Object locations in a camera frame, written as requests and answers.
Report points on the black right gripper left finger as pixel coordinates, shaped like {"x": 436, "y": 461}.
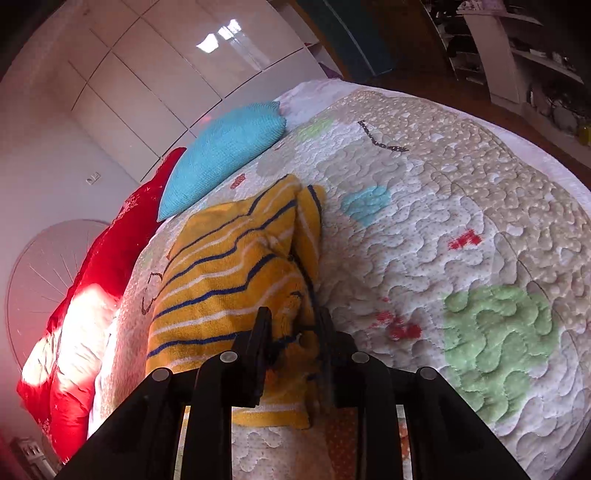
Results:
{"x": 179, "y": 423}

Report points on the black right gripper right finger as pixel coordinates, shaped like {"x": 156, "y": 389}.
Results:
{"x": 386, "y": 423}

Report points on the yellow striped knit sweater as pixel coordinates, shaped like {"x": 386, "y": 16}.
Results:
{"x": 228, "y": 261}

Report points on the red pillow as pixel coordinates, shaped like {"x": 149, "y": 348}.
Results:
{"x": 57, "y": 381}

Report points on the white round headboard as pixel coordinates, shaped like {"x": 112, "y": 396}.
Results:
{"x": 41, "y": 277}

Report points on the blue knit pillow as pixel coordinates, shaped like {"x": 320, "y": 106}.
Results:
{"x": 227, "y": 144}

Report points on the white shelf unit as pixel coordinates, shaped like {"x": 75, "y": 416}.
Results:
{"x": 528, "y": 75}

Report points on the white glossy wardrobe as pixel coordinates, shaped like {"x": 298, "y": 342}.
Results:
{"x": 142, "y": 77}

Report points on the wall socket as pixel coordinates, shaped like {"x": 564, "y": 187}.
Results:
{"x": 93, "y": 178}

